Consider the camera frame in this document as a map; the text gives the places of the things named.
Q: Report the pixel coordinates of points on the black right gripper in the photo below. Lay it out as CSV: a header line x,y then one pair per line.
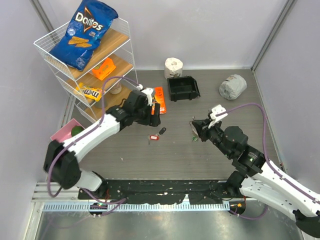
x,y
202,127

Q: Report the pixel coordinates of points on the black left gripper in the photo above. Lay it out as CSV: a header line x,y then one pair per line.
x,y
155,118

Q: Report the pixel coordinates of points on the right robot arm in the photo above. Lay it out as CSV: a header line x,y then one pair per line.
x,y
258,177

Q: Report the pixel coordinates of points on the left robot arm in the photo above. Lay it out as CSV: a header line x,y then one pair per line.
x,y
63,158

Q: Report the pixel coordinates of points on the black key tag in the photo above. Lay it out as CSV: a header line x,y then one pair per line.
x,y
162,131

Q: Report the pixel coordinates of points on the orange Gillette razor box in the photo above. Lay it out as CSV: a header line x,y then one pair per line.
x,y
160,99

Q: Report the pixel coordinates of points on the black plastic bin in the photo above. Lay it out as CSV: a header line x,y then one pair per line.
x,y
183,88

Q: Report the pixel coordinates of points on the grey wrapped bundle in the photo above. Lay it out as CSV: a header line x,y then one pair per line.
x,y
232,87

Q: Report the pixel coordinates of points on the white toilet paper roll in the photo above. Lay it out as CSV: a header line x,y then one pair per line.
x,y
173,68

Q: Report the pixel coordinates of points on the yellow M&M candy bag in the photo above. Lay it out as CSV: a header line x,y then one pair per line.
x,y
89,91

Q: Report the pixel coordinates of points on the orange snack pouch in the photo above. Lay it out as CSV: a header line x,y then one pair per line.
x,y
104,69

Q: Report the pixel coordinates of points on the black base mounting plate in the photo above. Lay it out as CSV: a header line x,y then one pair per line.
x,y
169,192

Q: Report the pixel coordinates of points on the green lime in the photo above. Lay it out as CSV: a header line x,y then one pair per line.
x,y
76,130

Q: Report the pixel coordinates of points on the pink box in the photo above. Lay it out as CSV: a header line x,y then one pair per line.
x,y
65,132

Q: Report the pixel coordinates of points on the blue Doritos chip bag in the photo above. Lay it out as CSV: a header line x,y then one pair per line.
x,y
84,33

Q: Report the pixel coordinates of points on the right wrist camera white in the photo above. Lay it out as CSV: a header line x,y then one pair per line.
x,y
216,114

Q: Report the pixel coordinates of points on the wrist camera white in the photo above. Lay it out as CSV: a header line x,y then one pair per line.
x,y
149,92
216,114

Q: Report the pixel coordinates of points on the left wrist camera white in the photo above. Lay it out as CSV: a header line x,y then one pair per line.
x,y
149,92

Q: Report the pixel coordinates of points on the white wire shelf rack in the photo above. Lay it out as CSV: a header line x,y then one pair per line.
x,y
89,67

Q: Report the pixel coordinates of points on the white slotted cable duct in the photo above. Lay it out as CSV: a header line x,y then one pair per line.
x,y
184,206

